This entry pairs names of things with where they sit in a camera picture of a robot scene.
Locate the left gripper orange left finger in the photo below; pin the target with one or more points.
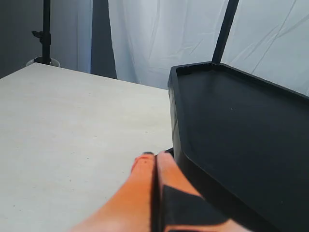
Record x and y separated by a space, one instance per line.
129 209

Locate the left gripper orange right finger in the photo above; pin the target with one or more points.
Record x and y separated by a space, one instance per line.
183 209

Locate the black stand pole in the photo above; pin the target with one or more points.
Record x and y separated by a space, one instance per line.
224 31

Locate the black plastic tray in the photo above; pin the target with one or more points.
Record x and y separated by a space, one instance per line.
243 143

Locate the white backdrop curtain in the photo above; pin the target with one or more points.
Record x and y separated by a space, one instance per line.
140 40

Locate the black light stand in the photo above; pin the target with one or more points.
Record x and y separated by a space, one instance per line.
44 36

